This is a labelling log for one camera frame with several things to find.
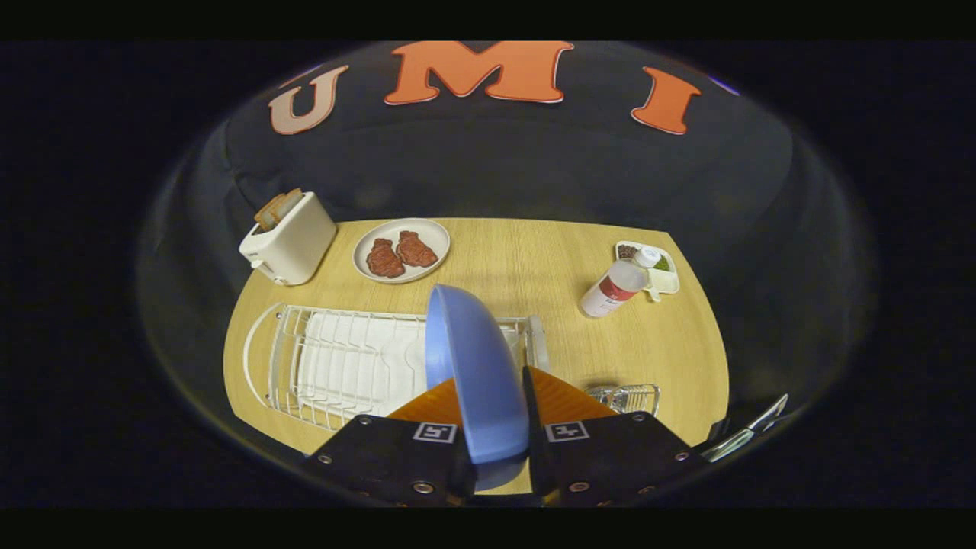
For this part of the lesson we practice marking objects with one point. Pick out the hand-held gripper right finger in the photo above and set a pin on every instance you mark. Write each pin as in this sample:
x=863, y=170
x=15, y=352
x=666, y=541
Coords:
x=610, y=457

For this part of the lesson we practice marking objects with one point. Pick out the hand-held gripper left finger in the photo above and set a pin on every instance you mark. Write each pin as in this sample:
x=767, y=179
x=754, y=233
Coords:
x=381, y=457

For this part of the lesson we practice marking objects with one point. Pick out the blue plate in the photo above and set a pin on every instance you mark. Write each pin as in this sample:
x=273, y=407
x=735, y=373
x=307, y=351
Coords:
x=480, y=381

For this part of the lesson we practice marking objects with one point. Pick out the beige round plate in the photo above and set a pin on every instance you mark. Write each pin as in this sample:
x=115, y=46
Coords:
x=389, y=229

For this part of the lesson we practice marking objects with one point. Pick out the clear bottle with red label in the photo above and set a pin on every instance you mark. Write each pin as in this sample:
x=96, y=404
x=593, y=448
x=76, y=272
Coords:
x=614, y=290

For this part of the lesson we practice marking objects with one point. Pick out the white divided tray with beans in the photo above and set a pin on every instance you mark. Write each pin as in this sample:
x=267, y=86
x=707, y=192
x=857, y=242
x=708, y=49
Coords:
x=667, y=280

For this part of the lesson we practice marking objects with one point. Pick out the red meat piece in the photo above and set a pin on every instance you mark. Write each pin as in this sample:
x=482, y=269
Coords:
x=383, y=259
x=416, y=249

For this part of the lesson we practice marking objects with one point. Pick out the white toaster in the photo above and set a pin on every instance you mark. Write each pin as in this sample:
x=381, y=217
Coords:
x=297, y=244

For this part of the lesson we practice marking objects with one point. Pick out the toast slices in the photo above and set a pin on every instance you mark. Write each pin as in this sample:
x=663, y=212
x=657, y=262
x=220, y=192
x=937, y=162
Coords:
x=274, y=210

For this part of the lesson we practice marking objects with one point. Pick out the black backdrop cloth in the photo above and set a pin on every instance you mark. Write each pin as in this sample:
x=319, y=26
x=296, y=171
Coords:
x=496, y=160

